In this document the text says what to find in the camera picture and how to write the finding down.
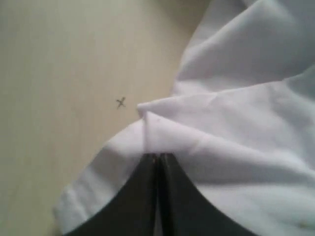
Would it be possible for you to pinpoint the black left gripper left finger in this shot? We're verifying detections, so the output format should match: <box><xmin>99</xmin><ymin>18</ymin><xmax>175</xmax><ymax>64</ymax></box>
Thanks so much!
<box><xmin>66</xmin><ymin>154</ymin><xmax>158</xmax><ymax>236</ymax></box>

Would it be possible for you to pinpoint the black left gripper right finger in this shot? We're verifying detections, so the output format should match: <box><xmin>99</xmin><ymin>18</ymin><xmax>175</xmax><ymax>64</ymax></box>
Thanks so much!
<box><xmin>157</xmin><ymin>153</ymin><xmax>254</xmax><ymax>236</ymax></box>

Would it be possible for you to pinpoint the white t-shirt red lettering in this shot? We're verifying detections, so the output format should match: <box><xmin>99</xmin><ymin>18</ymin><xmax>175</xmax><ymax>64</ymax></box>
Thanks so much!
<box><xmin>55</xmin><ymin>0</ymin><xmax>315</xmax><ymax>236</ymax></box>

